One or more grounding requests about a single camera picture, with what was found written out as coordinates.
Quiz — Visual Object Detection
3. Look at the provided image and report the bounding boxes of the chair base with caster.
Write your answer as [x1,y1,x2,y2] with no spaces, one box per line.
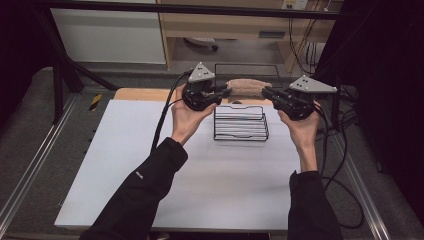
[184,36,220,52]

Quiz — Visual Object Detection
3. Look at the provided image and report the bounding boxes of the yellow black tape marker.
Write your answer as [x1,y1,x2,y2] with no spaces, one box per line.
[88,93,103,112]

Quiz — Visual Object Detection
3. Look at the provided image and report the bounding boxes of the hanging background cables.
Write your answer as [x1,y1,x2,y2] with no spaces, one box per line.
[287,16,318,75]

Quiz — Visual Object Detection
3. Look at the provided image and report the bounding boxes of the black wire rack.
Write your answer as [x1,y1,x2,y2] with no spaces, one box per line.
[212,62,284,142]

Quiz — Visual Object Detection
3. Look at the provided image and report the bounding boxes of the brown towel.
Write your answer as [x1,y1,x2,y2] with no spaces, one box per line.
[226,78,273,100]

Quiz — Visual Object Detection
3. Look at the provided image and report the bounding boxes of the wooden desk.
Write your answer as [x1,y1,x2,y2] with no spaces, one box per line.
[155,0,345,72]

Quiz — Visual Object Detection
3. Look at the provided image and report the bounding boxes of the white cabinet panel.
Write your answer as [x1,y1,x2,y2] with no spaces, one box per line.
[50,7,167,65]

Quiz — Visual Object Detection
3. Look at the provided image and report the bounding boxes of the white table mat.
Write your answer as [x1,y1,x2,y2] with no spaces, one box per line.
[54,98,303,234]

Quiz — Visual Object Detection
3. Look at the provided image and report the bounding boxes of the person's left hand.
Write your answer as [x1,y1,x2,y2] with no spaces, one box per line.
[170,84,218,147]

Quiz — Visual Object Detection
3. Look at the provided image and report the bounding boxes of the aluminium floor rail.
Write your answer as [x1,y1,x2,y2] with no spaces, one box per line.
[331,131,392,240]
[0,95,80,228]

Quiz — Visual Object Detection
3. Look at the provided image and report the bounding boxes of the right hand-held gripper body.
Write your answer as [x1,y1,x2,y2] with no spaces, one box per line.
[273,74,338,122]

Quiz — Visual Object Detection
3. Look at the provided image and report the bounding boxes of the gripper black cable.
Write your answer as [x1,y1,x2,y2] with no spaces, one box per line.
[312,102,366,231]
[150,68,195,154]

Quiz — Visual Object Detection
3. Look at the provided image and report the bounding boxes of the person's right hand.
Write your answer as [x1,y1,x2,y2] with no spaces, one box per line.
[277,100,322,153]

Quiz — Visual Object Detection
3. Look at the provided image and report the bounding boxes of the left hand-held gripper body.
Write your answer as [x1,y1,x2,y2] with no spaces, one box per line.
[181,61,218,112]

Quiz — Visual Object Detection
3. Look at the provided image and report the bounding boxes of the black metal frame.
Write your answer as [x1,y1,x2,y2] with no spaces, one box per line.
[32,0,355,125]

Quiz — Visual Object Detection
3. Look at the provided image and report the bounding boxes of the wall power outlet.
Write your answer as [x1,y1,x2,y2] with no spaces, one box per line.
[281,0,310,11]

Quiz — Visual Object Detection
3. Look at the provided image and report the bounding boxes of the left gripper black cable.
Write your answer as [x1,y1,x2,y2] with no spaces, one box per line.
[150,68,195,154]

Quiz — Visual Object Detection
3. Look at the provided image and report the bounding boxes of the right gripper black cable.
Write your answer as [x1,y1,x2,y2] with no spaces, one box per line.
[312,102,366,231]

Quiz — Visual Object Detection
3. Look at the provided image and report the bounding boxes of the black curtain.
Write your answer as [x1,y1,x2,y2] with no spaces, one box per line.
[314,0,424,218]
[0,0,56,126]

